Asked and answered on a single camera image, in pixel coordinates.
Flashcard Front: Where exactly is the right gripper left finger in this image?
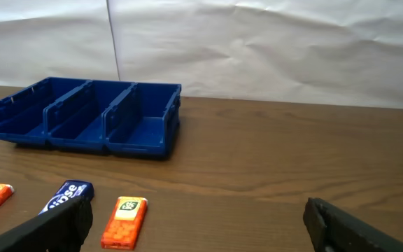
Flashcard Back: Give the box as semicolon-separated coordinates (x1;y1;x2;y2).
0;195;94;252

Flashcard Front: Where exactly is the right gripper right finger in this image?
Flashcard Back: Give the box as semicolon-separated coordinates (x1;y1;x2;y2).
302;197;403;252

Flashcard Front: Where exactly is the blue candy pack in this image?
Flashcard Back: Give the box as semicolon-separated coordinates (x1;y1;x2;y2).
38;179;95;216

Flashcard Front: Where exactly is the blue tray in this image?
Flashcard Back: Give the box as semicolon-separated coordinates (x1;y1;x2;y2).
0;76;183;158

